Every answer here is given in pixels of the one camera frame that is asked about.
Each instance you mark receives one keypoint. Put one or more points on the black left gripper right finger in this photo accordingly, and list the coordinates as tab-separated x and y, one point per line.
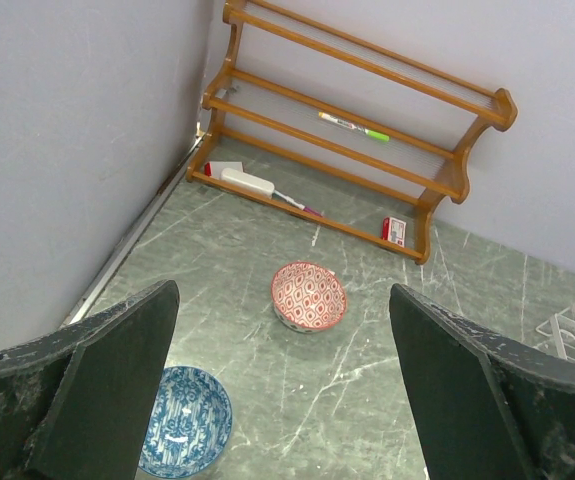
485	406

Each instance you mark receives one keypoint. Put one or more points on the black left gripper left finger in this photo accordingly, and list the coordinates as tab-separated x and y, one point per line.
76	403

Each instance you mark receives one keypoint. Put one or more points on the wooden shelf rack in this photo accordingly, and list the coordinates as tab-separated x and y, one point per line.
348	109

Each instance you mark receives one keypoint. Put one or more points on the blue swirl pattern bowl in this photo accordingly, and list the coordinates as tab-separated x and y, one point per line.
190	424

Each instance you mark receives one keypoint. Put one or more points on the red white small box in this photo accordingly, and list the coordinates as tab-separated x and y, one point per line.
394	231

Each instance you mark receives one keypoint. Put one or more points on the red drop pattern bowl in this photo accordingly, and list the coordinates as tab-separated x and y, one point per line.
307	298

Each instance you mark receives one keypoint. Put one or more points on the pink white marker pen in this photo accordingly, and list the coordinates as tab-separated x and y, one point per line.
289	200

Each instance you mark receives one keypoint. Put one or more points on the white eraser block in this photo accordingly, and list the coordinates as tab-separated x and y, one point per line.
248	182

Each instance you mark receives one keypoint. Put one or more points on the green white marker pen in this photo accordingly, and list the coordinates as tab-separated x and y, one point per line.
353	127

